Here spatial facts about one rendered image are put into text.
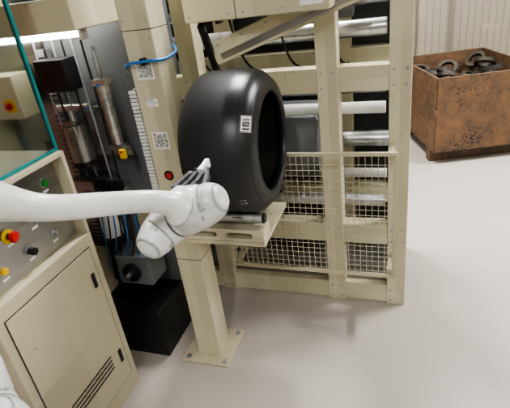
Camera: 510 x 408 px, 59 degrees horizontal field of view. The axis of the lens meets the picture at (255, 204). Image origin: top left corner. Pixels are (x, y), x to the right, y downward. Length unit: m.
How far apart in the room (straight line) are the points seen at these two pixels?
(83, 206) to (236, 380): 1.55
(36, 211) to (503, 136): 4.17
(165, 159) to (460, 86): 3.01
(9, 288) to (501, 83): 3.97
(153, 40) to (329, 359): 1.71
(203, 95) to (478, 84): 3.12
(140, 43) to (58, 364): 1.29
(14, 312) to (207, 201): 0.95
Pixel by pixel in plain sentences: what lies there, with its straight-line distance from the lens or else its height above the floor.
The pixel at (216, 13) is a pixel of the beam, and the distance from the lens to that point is 1.98.
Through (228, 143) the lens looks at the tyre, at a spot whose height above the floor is 1.27.
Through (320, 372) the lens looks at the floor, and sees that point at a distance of 2.40.
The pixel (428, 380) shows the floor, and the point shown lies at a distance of 2.41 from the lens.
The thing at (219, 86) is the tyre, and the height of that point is 1.44.
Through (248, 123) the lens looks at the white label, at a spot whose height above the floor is 1.33.
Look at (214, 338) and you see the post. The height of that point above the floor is 0.12.
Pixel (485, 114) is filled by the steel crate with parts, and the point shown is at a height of 0.44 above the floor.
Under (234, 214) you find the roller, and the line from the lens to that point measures 1.86.
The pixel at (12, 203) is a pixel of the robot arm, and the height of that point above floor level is 1.43.
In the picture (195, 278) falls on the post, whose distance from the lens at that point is 2.24.
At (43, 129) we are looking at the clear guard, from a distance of 1.90.
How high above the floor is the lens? 1.78
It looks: 27 degrees down
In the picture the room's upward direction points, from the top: 8 degrees counter-clockwise
